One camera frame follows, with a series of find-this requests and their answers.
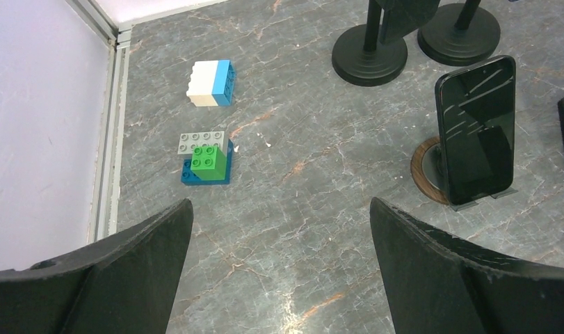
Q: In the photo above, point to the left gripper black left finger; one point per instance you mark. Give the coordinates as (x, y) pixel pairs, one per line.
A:
(124, 283)

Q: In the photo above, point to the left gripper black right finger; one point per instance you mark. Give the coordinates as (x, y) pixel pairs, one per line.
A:
(436, 282)

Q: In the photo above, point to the grey stand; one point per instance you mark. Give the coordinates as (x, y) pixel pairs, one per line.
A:
(429, 170)

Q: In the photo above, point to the black phone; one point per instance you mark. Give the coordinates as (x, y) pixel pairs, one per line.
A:
(476, 120)

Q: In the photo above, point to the black round base phone stand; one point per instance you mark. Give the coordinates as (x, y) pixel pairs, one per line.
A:
(460, 34)

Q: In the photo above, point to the green blue toy block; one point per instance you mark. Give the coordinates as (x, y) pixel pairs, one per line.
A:
(207, 158)

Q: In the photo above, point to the white blue toy block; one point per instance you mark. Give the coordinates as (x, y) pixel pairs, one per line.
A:
(212, 83)

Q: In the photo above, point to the aluminium frame rail left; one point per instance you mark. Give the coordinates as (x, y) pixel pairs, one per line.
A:
(107, 172)

